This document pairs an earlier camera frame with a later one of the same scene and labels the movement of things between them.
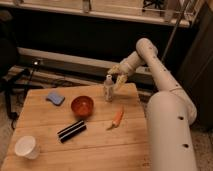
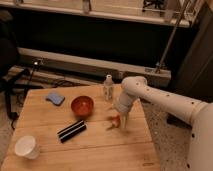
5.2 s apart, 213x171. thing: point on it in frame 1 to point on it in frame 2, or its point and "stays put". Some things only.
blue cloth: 55,98 stays put
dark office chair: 8,48 stays put
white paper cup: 26,147 stays put
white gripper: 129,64 to 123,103
